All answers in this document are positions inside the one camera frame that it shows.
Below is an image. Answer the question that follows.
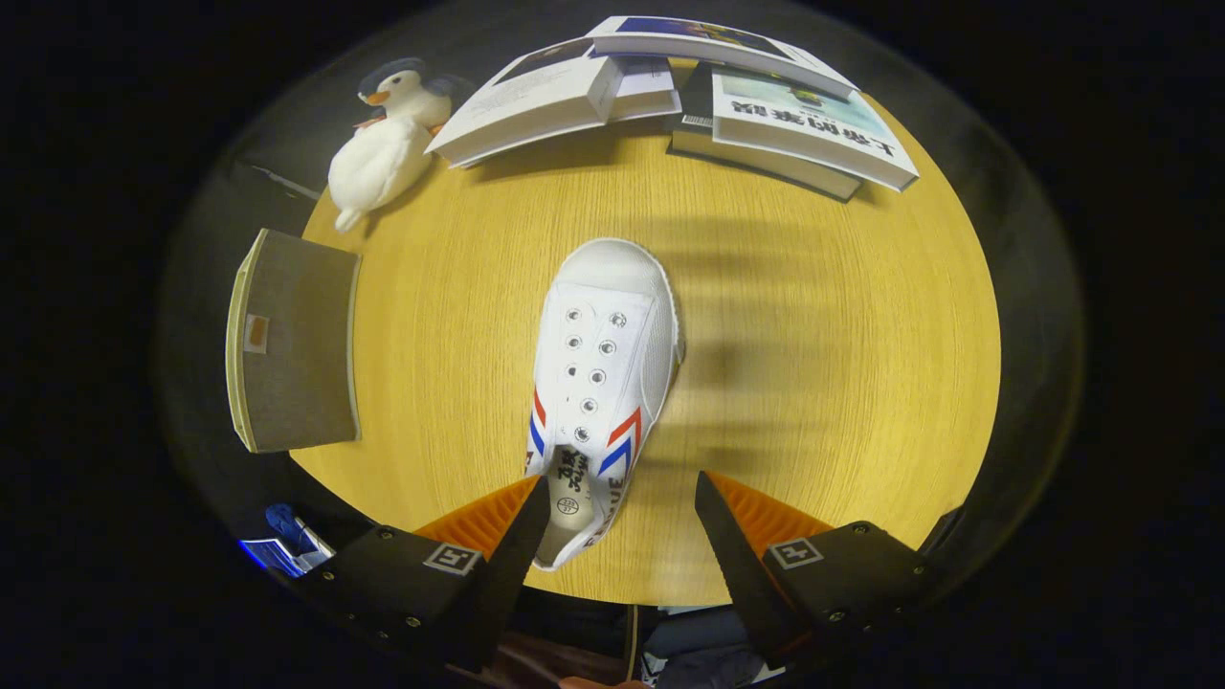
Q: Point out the lit monitor screen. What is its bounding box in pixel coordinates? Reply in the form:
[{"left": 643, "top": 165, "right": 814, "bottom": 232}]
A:
[{"left": 239, "top": 538, "right": 309, "bottom": 579}]

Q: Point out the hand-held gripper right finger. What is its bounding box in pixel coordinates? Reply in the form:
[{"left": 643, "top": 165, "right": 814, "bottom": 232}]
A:
[{"left": 694, "top": 469, "right": 948, "bottom": 673}]

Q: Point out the white duck plush toy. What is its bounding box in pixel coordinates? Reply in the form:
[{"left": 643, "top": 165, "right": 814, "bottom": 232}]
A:
[{"left": 327, "top": 115, "right": 437, "bottom": 234}]

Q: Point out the blue penguin plush toy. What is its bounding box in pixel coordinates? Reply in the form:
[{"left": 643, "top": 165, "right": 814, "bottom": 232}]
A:
[{"left": 354, "top": 57, "right": 462, "bottom": 135}]

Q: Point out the grey fabric storage box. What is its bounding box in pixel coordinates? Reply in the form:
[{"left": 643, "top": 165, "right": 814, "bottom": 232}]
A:
[{"left": 225, "top": 228, "right": 363, "bottom": 455}]

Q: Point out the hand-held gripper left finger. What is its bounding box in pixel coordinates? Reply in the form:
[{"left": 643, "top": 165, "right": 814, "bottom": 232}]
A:
[{"left": 287, "top": 474, "right": 554, "bottom": 676}]

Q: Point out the book with pale teal cover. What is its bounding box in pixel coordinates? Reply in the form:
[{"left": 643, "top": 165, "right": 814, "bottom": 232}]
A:
[{"left": 711, "top": 65, "right": 922, "bottom": 192}]

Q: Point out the book with blue picture cover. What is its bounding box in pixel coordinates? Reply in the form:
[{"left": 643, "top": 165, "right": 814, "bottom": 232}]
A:
[{"left": 586, "top": 15, "right": 858, "bottom": 100}]

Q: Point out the blue cloth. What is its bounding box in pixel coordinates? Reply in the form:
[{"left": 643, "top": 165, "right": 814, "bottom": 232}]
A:
[{"left": 265, "top": 503, "right": 313, "bottom": 546}]

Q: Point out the white canvas shoe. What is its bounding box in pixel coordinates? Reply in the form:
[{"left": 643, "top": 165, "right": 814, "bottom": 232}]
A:
[{"left": 524, "top": 237, "right": 686, "bottom": 572}]

